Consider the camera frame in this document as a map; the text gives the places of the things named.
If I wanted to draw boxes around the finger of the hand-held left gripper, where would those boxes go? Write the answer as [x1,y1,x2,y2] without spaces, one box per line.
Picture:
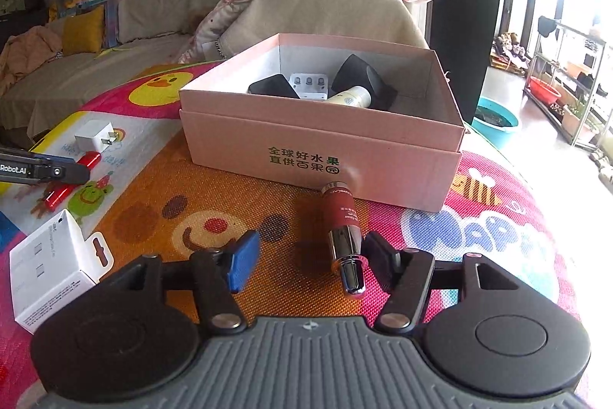
[31,153,92,186]

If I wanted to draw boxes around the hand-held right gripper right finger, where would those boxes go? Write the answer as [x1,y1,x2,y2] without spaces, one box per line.
[365,231,521,336]

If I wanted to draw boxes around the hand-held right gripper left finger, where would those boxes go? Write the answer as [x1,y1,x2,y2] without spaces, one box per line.
[103,231,262,335]

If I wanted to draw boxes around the red glossy stick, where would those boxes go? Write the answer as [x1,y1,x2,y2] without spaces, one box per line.
[43,151,103,213]

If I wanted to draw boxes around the white charger plug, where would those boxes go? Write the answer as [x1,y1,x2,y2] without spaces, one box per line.
[74,118,118,154]

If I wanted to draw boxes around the dark red cosmetic bottle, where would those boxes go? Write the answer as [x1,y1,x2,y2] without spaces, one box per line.
[319,181,367,295]

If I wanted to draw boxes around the pink cardboard box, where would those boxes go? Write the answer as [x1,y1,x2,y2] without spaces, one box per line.
[179,32,467,214]

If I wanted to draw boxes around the white cream tube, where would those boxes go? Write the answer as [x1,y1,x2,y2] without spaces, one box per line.
[324,86,374,110]

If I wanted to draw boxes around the black rounded block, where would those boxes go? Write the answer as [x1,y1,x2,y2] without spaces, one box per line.
[247,73,299,100]

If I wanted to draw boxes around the white tray with buttons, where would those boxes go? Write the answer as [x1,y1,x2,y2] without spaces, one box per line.
[288,73,331,101]

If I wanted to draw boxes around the black tapered container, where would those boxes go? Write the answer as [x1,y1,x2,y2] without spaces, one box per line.
[330,53,400,112]

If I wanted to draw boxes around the colourful cartoon play mat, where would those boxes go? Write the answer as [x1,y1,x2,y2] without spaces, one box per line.
[0,59,613,409]

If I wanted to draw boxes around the white small carton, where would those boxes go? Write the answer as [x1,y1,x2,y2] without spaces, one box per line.
[8,210,116,336]

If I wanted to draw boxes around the peach cloth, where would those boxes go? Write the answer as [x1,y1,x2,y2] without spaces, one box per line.
[0,28,64,97]

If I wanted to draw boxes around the yellow cushion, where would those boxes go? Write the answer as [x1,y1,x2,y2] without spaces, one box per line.
[61,6,107,56]

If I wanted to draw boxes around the striped cushion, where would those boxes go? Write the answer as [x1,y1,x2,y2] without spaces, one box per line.
[102,0,121,49]

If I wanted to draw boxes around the small colourful toys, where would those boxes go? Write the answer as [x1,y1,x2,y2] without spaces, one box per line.
[48,0,109,20]

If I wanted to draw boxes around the teal plastic basin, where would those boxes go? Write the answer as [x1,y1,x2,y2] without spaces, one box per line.
[472,96,520,151]

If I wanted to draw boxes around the red plastic basin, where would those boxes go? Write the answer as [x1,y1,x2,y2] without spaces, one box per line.
[529,76,562,105]

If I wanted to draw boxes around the potted plant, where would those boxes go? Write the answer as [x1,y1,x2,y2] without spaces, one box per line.
[560,99,603,142]

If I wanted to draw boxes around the beige shoe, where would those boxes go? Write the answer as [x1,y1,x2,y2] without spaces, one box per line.
[589,149,613,172]

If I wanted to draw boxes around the heap of plush toys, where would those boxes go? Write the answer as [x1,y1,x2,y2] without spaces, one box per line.
[490,32,531,75]

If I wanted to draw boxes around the beige covered sofa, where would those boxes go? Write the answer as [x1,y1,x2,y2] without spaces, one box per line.
[0,0,430,151]

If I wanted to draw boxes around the dark tall cabinet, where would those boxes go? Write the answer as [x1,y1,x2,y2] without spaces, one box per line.
[428,0,505,123]

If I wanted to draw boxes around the metal shelf rack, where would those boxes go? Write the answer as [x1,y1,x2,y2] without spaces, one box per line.
[521,13,613,152]

